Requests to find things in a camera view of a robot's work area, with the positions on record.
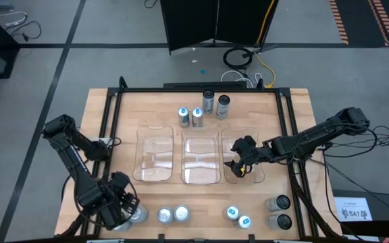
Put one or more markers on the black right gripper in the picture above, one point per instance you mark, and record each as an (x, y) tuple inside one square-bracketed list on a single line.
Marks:
[(248, 152)]

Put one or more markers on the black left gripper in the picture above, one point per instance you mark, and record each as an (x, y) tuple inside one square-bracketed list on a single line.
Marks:
[(123, 195)]

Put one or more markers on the clear plastic bin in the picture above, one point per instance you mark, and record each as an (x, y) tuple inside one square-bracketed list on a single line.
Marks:
[(255, 175), (200, 148), (154, 148)]

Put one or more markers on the blue white sparkling water can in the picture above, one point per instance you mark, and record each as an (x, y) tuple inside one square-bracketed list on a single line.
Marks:
[(164, 216), (142, 214), (181, 213), (126, 227)]

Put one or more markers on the slim blue silver energy can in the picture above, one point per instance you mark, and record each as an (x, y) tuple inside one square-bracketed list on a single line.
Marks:
[(244, 221), (183, 118), (197, 119), (233, 212)]

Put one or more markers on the tall white can black lid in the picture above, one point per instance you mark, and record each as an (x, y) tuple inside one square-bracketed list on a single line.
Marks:
[(280, 221), (208, 104), (222, 109), (279, 202)]

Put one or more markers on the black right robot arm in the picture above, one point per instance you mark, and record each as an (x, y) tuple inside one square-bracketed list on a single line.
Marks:
[(316, 135)]

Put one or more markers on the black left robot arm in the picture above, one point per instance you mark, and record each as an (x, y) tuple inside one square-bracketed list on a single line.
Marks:
[(79, 168)]

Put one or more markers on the black flat bar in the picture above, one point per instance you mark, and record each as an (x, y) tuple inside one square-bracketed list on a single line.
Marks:
[(204, 85)]

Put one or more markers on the white SA7 paper sign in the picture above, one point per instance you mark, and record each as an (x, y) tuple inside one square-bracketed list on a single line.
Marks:
[(353, 209)]

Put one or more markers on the black box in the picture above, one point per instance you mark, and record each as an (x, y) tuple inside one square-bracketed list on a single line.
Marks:
[(387, 209)]

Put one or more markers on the black mat orange stripes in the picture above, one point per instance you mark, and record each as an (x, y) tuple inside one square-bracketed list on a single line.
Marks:
[(356, 20)]

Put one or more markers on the black frame clamp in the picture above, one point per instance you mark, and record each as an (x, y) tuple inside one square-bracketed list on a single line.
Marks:
[(161, 238), (251, 238)]

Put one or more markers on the black frame corner post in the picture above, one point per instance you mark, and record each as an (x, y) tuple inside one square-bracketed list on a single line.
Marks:
[(259, 84), (123, 83)]

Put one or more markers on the black aluminium table frame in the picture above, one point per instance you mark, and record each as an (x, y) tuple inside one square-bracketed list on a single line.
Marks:
[(198, 90)]

